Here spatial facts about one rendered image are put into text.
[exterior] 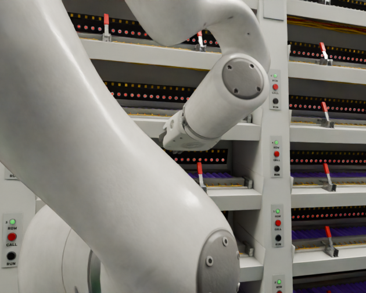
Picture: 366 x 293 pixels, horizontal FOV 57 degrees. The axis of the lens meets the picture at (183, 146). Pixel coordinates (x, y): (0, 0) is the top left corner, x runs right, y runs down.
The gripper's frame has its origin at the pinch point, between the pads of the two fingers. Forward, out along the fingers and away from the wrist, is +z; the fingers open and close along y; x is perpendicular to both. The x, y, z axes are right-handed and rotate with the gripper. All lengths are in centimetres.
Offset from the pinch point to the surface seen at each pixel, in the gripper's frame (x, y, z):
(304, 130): 10.1, 45.1, 15.4
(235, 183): -4.3, 25.1, 25.4
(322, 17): 47, 54, 8
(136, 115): 13.7, -5.8, 19.1
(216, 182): -4.1, 19.0, 25.3
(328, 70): 29, 55, 11
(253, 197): -9.4, 27.5, 19.5
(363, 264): -31, 67, 25
